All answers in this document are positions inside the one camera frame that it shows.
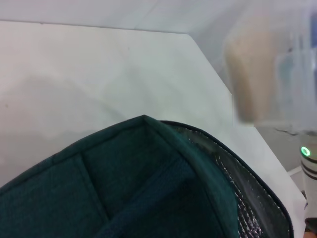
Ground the dark teal fabric lunch bag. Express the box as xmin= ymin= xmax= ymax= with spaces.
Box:
xmin=0 ymin=114 xmax=295 ymax=238

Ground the clear plastic box blue lid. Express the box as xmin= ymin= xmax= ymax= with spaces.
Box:
xmin=222 ymin=9 xmax=317 ymax=134

